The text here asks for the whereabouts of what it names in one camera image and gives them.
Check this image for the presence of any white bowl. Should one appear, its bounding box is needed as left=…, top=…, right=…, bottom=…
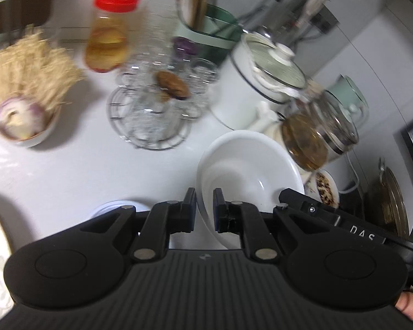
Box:
left=195, top=130, right=304, bottom=249

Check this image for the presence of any blue plastic bowl front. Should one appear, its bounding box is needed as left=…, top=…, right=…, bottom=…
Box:
left=89, top=200, right=151, bottom=219

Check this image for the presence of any right hand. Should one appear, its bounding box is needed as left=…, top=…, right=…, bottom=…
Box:
left=395, top=290, right=413, bottom=321

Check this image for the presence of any patterned bowl with grains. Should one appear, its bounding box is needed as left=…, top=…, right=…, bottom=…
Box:
left=304, top=170, right=339, bottom=209

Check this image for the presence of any glass tea kettle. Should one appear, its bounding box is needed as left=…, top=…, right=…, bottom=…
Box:
left=265, top=91, right=362, bottom=180

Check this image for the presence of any wok with lid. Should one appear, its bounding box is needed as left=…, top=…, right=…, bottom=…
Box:
left=363, top=158, right=410, bottom=239

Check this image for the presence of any white electric pot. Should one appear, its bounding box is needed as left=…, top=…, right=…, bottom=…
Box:
left=209, top=33, right=309, bottom=130

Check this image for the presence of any amber glass cup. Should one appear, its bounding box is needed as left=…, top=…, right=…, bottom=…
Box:
left=155, top=71, right=191, bottom=102

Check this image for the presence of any bowl with mushrooms and onion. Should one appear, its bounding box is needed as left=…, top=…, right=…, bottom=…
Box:
left=0, top=98, right=61, bottom=148

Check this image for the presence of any half onion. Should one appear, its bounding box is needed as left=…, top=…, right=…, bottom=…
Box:
left=0, top=96, right=47, bottom=141

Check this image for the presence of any red lid jar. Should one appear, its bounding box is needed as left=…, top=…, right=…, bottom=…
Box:
left=84, top=0, right=140, bottom=73

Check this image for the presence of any green chopstick holder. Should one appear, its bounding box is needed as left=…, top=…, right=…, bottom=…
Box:
left=173, top=4, right=242, bottom=66

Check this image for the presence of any enoki mushroom bunch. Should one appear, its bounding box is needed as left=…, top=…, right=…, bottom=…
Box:
left=0, top=25, right=83, bottom=112

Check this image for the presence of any black wall socket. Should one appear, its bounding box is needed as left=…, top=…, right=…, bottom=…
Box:
left=263, top=0, right=339, bottom=34

